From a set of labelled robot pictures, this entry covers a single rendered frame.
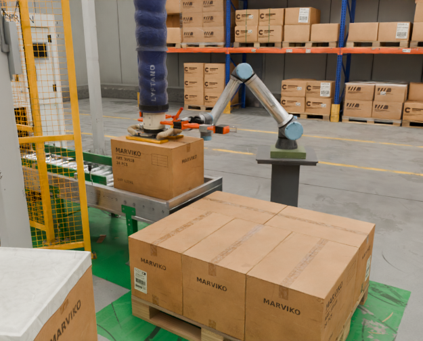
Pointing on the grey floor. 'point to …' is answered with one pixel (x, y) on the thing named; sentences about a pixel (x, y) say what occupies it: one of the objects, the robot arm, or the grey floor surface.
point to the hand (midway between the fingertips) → (183, 124)
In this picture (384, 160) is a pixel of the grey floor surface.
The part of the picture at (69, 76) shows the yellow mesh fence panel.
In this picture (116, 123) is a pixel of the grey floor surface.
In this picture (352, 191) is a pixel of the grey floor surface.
